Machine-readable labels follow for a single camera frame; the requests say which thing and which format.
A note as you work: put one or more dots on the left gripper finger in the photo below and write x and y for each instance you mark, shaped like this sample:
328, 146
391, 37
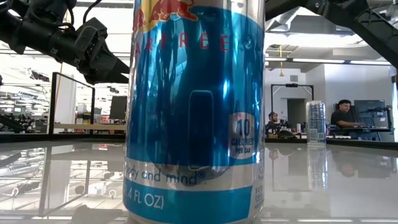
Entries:
113, 63
109, 79

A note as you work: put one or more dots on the blue silver Red Bull can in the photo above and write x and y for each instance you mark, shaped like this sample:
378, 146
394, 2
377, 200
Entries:
192, 109
316, 124

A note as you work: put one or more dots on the black background robot arm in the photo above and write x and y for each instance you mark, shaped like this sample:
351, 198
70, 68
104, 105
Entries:
286, 133
14, 123

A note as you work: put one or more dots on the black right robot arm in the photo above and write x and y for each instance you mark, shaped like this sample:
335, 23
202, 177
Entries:
357, 21

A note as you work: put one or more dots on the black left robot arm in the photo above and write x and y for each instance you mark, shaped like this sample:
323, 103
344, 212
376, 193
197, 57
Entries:
31, 34

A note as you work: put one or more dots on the dark computer monitor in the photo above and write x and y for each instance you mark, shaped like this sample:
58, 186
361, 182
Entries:
373, 107
118, 107

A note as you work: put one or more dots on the yellow hanging pendant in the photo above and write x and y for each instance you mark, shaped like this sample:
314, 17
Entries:
281, 74

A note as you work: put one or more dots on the person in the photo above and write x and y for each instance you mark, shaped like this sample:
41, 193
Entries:
273, 119
342, 116

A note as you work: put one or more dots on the ceiling light strip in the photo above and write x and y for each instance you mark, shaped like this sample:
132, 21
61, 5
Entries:
317, 60

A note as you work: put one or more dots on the black desk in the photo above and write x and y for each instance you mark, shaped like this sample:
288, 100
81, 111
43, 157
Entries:
367, 130

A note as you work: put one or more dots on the black metal table frame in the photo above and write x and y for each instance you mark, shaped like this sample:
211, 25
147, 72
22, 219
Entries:
31, 138

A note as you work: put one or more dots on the silver ventilation duct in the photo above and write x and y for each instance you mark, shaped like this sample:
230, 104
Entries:
280, 21

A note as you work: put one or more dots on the black metal gantry frame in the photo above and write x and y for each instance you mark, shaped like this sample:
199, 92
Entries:
292, 85

